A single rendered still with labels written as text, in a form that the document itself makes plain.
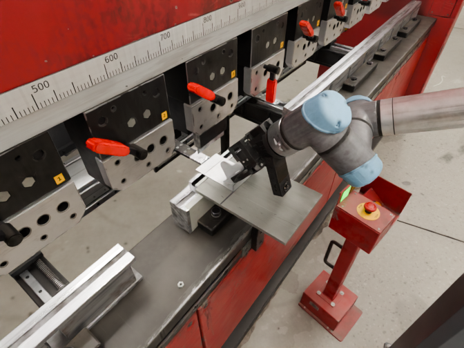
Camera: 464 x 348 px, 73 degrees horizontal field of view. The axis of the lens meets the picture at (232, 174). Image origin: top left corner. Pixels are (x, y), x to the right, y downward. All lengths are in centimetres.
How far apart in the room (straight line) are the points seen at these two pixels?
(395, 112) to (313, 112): 20
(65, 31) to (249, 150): 41
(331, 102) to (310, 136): 7
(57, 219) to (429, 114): 66
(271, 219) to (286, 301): 105
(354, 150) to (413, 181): 199
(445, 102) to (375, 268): 139
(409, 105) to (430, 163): 211
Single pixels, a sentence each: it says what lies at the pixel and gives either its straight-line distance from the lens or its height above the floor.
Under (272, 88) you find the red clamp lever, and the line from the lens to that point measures 80.
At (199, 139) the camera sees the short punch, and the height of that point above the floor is 113.
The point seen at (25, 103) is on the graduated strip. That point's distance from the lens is 44.
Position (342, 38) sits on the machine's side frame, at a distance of 292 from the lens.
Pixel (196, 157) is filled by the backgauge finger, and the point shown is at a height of 100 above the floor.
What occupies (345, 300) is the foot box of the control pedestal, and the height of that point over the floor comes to 12.
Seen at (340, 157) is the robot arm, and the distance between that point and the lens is 59.
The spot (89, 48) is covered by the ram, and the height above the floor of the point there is 142.
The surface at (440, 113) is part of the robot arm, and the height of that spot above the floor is 126.
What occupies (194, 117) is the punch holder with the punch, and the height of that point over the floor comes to 123.
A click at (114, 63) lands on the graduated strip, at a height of 139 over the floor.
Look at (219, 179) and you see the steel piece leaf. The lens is 82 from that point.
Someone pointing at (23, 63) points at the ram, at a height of 142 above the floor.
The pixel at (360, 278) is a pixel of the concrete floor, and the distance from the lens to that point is 191.
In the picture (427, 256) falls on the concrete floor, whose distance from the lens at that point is 216.
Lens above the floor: 157
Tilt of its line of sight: 44 degrees down
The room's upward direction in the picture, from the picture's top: straight up
